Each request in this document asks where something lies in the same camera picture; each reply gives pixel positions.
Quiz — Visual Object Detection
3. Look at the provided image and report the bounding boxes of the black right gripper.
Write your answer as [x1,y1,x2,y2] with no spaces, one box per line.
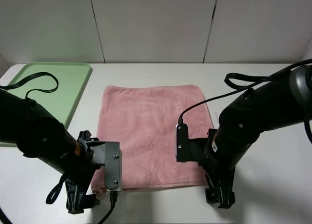
[190,128,238,185]

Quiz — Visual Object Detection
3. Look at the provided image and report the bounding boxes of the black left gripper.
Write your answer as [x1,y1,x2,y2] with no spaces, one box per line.
[53,130,105,214]

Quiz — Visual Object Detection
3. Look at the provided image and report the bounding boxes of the pink terry towel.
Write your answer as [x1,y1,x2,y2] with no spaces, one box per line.
[97,85,213,191]

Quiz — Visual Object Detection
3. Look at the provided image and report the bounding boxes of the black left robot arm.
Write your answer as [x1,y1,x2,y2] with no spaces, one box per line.
[0,87,100,214]

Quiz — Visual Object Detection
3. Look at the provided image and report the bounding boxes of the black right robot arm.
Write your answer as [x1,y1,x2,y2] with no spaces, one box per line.
[176,60,312,186]

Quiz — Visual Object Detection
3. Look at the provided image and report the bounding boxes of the green plastic tray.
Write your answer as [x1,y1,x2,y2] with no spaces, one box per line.
[0,62,92,147]

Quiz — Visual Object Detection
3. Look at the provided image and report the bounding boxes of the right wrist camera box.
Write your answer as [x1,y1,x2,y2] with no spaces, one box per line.
[175,123,190,163]

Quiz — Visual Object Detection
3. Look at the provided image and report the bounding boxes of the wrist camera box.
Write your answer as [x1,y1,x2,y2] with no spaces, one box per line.
[175,123,190,163]
[104,142,122,192]

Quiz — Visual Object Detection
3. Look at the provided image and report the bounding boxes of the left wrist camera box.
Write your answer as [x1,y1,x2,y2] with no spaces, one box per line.
[104,142,122,192]

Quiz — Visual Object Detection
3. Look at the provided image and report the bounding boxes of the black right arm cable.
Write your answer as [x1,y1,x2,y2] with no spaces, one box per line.
[179,58,312,125]

